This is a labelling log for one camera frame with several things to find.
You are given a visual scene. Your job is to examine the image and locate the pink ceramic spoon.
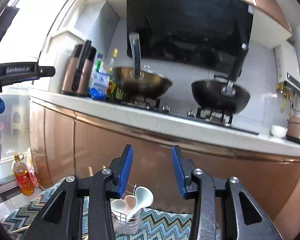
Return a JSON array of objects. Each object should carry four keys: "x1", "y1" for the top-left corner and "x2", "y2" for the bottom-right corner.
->
[{"x1": 124, "y1": 194, "x2": 136, "y2": 215}]

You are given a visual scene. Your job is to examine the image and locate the clear utensil holder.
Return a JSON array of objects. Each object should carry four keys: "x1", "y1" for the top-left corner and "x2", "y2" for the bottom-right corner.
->
[{"x1": 111, "y1": 209, "x2": 143, "y2": 235}]

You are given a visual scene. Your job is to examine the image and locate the copper lower cabinets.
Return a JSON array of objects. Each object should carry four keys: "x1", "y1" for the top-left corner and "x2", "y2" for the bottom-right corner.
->
[{"x1": 30, "y1": 93, "x2": 300, "y2": 239}]

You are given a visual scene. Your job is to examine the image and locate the zigzag patterned cloth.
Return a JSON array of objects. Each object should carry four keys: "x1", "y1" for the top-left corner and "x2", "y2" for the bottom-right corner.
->
[{"x1": 0, "y1": 180, "x2": 192, "y2": 239}]

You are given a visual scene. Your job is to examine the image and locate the black gas stove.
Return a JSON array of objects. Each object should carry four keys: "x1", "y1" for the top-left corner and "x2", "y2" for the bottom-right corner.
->
[{"x1": 106, "y1": 97, "x2": 259, "y2": 135}]

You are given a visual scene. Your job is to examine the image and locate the yellow cap oil bottle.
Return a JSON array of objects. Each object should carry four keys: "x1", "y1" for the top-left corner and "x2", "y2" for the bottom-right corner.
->
[{"x1": 107, "y1": 48, "x2": 118, "y2": 99}]

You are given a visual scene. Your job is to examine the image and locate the copper black electric kettle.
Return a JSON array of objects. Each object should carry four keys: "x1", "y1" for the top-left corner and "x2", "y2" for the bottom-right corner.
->
[{"x1": 62, "y1": 40, "x2": 97, "y2": 97}]

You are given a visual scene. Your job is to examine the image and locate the black wok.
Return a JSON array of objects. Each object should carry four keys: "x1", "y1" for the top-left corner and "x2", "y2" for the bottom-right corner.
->
[{"x1": 191, "y1": 43, "x2": 251, "y2": 115}]

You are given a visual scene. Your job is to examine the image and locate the blue white salt bag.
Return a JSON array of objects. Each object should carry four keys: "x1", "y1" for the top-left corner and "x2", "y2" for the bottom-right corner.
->
[{"x1": 90, "y1": 72, "x2": 110, "y2": 100}]

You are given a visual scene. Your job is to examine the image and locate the brass coloured wok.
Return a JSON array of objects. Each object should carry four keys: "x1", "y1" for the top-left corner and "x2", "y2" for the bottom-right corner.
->
[{"x1": 113, "y1": 33, "x2": 173, "y2": 99}]

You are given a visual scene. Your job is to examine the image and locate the cooking oil bottle on floor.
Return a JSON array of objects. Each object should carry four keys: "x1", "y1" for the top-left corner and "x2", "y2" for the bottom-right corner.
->
[{"x1": 12, "y1": 153, "x2": 34, "y2": 196}]

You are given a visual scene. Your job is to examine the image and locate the green cap bottle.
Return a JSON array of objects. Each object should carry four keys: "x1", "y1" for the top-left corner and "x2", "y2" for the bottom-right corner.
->
[{"x1": 93, "y1": 51, "x2": 105, "y2": 73}]

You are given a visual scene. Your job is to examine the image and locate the white bowl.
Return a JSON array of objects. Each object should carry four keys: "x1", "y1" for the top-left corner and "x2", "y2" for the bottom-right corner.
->
[{"x1": 271, "y1": 125, "x2": 288, "y2": 138}]

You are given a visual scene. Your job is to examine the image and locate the copper rice cooker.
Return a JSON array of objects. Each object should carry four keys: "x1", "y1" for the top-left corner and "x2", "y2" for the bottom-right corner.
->
[{"x1": 286, "y1": 116, "x2": 300, "y2": 144}]

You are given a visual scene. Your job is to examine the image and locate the white water heater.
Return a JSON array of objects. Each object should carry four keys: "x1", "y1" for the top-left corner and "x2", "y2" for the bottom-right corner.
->
[{"x1": 275, "y1": 41, "x2": 300, "y2": 96}]

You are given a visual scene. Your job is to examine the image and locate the black range hood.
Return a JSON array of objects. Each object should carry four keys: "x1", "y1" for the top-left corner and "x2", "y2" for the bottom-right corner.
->
[{"x1": 127, "y1": 0, "x2": 254, "y2": 72}]

